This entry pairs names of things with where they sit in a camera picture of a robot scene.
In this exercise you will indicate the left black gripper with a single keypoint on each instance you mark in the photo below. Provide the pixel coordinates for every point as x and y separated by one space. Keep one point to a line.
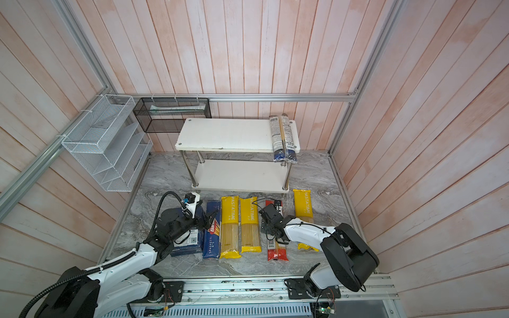
207 222

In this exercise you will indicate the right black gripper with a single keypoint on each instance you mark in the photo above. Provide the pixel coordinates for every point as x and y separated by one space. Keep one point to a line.
264 226

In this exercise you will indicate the red spaghetti pack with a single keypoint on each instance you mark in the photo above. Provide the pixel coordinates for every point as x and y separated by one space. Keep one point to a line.
276 251

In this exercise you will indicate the blue white-label spaghetti pack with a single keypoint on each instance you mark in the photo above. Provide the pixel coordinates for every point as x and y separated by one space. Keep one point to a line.
282 137

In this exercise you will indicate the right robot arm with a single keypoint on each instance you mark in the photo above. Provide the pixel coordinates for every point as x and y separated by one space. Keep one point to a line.
350 261

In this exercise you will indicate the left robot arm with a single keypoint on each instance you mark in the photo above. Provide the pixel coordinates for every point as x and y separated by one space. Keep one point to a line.
95 291

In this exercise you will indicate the dark blue pasta bag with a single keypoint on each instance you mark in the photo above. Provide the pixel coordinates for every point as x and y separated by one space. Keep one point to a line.
191 242

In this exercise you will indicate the white two-tier shelf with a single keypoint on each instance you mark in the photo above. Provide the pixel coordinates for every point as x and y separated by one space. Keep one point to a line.
231 136

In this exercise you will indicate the blue Barilla spaghetti box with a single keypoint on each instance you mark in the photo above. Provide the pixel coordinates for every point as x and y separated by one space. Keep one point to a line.
212 236

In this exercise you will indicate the yellow pastatime spaghetti pack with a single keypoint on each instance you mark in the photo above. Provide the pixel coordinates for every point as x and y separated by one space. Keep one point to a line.
250 232
230 227

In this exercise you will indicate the yellow spaghetti pack far right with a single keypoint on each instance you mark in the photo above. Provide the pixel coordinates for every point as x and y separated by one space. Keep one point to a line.
303 205

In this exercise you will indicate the black mesh basket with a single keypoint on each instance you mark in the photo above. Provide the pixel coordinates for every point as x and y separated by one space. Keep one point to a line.
167 115

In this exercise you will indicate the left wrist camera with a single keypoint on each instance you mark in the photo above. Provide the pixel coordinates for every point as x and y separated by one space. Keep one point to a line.
190 204

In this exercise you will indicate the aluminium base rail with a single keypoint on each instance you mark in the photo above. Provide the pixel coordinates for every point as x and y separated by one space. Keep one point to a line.
267 296

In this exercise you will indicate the white wire mesh rack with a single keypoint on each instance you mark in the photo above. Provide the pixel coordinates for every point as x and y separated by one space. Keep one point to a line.
110 148

